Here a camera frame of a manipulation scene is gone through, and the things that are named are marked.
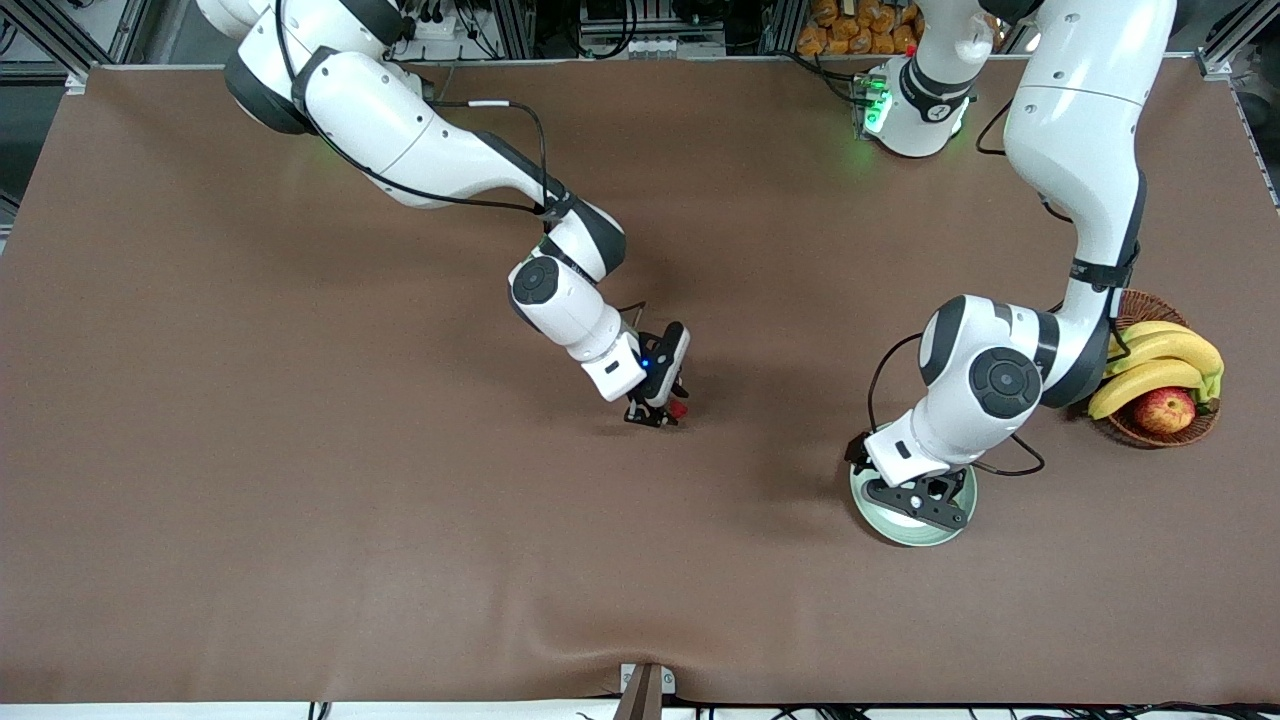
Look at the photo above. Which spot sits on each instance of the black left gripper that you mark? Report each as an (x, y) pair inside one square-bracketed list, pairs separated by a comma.
[(854, 450)]

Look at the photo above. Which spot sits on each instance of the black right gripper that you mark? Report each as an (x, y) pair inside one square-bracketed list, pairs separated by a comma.
[(652, 399)]

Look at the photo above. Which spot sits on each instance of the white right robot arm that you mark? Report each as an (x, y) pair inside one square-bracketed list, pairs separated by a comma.
[(400, 120)]

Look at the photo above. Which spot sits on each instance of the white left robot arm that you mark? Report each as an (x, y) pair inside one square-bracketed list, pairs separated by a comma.
[(1080, 120)]

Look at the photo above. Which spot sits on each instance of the pale green round plate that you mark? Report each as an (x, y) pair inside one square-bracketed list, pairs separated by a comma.
[(890, 528)]

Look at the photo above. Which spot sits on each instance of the brown table cloth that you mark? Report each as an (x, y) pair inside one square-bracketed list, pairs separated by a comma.
[(640, 600)]

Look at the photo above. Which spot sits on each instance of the yellow banana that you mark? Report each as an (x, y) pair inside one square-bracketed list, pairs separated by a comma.
[(1175, 348), (1155, 329), (1140, 385)]

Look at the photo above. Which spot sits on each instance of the red yellow apple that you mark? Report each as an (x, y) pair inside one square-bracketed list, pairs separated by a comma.
[(1164, 410)]

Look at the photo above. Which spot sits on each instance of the brown wicker basket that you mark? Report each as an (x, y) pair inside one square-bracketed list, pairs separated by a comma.
[(1150, 303)]

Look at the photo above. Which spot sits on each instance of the white connector block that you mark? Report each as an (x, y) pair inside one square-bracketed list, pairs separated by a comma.
[(670, 47)]

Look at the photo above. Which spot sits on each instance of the black control equipment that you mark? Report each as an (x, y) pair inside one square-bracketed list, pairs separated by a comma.
[(600, 20)]

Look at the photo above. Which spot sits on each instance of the pile of orange bread rolls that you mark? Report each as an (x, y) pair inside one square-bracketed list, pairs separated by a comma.
[(850, 35)]

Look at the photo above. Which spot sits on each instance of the white power strip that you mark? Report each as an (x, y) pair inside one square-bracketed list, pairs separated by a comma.
[(440, 25)]

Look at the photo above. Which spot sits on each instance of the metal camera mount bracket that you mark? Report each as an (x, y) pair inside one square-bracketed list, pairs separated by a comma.
[(645, 690)]

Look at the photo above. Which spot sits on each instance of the aluminium frame post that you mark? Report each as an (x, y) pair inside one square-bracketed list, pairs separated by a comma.
[(512, 30), (783, 25)]

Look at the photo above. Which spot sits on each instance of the aluminium frame corner strut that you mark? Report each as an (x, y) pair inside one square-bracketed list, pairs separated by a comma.
[(52, 38), (1215, 62)]

